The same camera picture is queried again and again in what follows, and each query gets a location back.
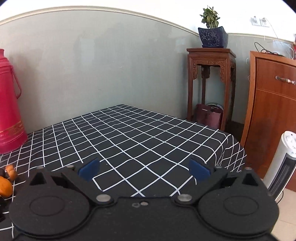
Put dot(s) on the white wall socket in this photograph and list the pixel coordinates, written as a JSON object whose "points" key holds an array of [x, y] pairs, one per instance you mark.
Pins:
{"points": [[254, 21], [264, 22]]}

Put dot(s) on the maroon bag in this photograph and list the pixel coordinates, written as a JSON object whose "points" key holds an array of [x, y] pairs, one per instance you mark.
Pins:
{"points": [[209, 117]]}

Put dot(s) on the orange mandarin peel piece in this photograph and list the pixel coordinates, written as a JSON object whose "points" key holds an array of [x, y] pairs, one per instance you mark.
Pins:
{"points": [[11, 172]]}

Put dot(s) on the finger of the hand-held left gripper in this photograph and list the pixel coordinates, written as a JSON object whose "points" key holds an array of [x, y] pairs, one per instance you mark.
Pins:
{"points": [[3, 208], [1, 172]]}

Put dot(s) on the red thermos flask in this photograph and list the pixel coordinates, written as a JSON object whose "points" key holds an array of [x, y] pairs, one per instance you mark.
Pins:
{"points": [[10, 104]]}

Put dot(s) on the carved wooden plant stand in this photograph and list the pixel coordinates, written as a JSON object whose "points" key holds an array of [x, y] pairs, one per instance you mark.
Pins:
{"points": [[211, 58]]}

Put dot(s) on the black white checkered tablecloth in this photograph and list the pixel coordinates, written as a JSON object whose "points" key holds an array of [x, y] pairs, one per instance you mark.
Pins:
{"points": [[129, 139]]}

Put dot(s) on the brown wooden cabinet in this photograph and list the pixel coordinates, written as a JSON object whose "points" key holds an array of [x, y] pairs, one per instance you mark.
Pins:
{"points": [[268, 111]]}

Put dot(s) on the green potted plant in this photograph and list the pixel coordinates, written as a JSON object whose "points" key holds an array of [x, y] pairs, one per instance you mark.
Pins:
{"points": [[210, 17]]}

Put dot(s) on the blue patterned flower pot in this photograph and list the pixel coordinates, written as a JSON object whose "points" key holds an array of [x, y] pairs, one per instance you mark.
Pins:
{"points": [[212, 37]]}

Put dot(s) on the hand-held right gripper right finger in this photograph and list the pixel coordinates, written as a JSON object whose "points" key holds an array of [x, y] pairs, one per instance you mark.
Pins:
{"points": [[199, 170]]}

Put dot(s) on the white tower heater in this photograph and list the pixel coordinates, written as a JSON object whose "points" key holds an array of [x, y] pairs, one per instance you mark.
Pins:
{"points": [[283, 166]]}

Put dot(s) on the orange mandarin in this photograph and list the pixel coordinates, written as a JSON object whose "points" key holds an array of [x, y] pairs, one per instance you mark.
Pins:
{"points": [[5, 186]]}

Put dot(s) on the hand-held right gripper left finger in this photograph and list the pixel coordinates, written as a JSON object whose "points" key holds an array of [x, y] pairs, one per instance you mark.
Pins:
{"points": [[89, 170]]}

